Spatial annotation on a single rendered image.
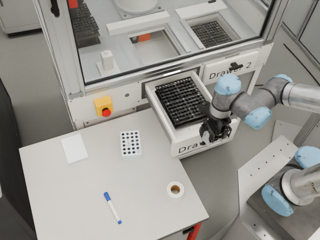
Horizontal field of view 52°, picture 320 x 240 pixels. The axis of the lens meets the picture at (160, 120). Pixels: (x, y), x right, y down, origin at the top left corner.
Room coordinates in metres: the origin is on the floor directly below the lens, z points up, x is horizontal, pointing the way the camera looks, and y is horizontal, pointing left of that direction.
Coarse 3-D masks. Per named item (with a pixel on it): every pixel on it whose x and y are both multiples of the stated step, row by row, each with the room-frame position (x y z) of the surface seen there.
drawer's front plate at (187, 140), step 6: (234, 120) 0.81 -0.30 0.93; (234, 126) 0.80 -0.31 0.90; (198, 132) 0.74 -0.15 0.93; (228, 132) 0.79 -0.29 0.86; (180, 138) 0.70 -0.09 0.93; (186, 138) 0.71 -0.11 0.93; (192, 138) 0.71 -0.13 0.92; (198, 138) 0.73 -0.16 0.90; (174, 144) 0.68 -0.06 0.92; (180, 144) 0.69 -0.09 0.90; (186, 144) 0.70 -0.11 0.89; (192, 144) 0.72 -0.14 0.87; (198, 144) 0.73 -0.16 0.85; (174, 150) 0.68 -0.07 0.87; (180, 150) 0.69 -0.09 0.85; (186, 150) 0.71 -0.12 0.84; (174, 156) 0.68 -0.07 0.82
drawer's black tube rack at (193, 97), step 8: (176, 80) 1.03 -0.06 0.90; (192, 80) 1.04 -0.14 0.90; (160, 88) 0.98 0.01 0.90; (168, 88) 1.01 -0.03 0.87; (176, 88) 0.99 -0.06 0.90; (184, 88) 0.99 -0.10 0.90; (192, 88) 0.99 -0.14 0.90; (160, 96) 0.93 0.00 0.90; (168, 96) 0.94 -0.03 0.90; (176, 96) 0.97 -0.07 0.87; (184, 96) 0.97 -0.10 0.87; (192, 96) 0.95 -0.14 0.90; (168, 104) 0.89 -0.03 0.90; (176, 104) 0.89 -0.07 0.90; (184, 104) 0.92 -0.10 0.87; (192, 104) 0.90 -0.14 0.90; (168, 112) 0.87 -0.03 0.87; (176, 112) 0.85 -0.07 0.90; (184, 112) 0.85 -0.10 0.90; (192, 112) 0.86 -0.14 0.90; (192, 120) 0.84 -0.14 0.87; (200, 120) 0.84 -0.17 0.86; (176, 128) 0.79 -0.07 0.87
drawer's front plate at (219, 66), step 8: (240, 56) 1.20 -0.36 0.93; (248, 56) 1.21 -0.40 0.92; (256, 56) 1.23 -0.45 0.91; (208, 64) 1.12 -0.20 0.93; (216, 64) 1.13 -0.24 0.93; (224, 64) 1.15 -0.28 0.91; (248, 64) 1.21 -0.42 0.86; (208, 72) 1.11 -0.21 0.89; (216, 72) 1.13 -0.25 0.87; (232, 72) 1.18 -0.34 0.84; (208, 80) 1.12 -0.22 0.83
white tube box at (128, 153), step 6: (120, 132) 0.80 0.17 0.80; (126, 132) 0.80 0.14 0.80; (132, 132) 0.80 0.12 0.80; (138, 132) 0.80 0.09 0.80; (120, 138) 0.77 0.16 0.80; (126, 138) 0.77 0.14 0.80; (132, 138) 0.78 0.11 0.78; (138, 138) 0.77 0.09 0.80; (126, 144) 0.74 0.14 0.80; (132, 144) 0.75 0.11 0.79; (138, 144) 0.75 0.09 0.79; (126, 150) 0.71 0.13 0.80; (132, 150) 0.71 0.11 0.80; (126, 156) 0.68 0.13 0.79; (132, 156) 0.69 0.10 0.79; (138, 156) 0.69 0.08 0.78
